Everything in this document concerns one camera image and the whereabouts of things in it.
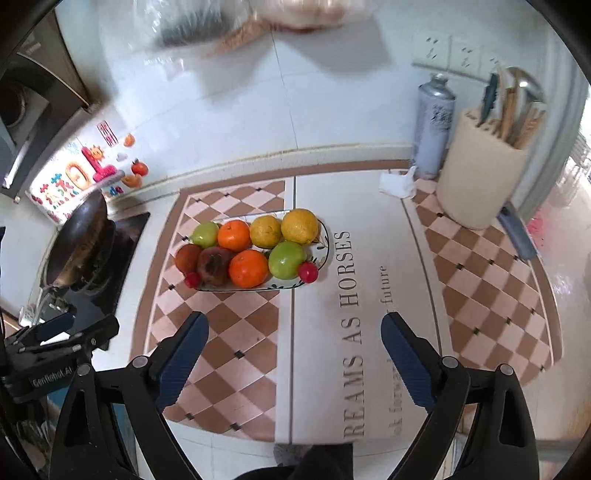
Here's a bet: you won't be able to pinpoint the dark red apple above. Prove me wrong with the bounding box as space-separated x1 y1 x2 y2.
174 243 202 275

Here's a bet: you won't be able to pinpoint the beige utensil holder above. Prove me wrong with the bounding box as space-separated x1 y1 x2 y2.
436 109 530 230

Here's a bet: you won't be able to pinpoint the crumpled white tissue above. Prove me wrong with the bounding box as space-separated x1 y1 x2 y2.
379 166 417 199

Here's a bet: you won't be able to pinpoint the utensils in holder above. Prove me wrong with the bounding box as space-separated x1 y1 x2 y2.
476 66 547 150

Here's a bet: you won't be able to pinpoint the plastic bag with eggs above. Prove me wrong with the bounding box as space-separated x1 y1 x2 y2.
250 0 380 30

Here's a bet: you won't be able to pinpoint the white wall sockets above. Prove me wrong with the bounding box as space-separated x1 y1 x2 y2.
412 30 506 80

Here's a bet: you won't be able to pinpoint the bruised red yellow apple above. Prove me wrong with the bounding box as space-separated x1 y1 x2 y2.
197 246 235 287

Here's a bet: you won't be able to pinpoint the black range hood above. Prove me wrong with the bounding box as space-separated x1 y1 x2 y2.
1 1 91 201

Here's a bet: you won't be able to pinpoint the large yellow lemon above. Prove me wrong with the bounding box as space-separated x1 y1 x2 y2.
280 209 320 245

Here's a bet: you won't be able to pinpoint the plastic bag dark contents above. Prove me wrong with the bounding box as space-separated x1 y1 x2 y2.
133 0 253 48

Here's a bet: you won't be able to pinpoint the red cherry tomato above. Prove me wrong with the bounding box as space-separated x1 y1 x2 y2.
297 262 318 284
183 272 201 289

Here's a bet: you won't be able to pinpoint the small yellow lemon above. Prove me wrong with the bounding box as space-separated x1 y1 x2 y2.
249 215 283 249

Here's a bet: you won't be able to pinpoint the silver spray can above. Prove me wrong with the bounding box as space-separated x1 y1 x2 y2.
413 73 456 179

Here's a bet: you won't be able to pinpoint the black frying pan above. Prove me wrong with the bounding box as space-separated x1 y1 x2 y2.
41 189 115 288

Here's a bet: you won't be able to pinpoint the floral ceramic plate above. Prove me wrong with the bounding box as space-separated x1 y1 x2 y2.
173 208 331 293

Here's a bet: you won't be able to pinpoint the large green apple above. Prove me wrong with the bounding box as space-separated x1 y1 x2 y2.
269 241 307 280

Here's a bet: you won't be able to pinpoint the checkered brown table mat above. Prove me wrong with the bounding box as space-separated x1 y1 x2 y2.
131 170 557 443

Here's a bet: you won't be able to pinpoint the black gas stove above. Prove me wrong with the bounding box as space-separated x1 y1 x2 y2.
19 213 150 335

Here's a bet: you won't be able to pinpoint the colourful wall stickers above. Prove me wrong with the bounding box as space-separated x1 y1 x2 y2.
26 119 149 225

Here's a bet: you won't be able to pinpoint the kitchen knife blue handle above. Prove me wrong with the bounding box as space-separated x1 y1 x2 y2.
497 202 538 261

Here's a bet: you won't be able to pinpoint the orange fruit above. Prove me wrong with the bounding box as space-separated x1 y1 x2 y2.
217 220 252 252
228 250 270 289

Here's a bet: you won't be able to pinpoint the small green apple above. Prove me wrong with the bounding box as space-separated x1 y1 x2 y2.
189 221 219 249

